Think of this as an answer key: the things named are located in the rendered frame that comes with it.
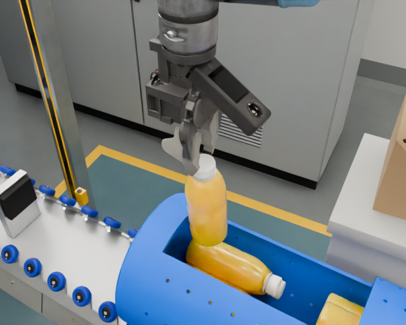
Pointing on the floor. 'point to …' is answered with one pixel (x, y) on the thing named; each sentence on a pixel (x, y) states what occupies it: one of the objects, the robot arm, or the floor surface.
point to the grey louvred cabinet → (293, 130)
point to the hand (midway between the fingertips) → (203, 162)
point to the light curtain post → (55, 93)
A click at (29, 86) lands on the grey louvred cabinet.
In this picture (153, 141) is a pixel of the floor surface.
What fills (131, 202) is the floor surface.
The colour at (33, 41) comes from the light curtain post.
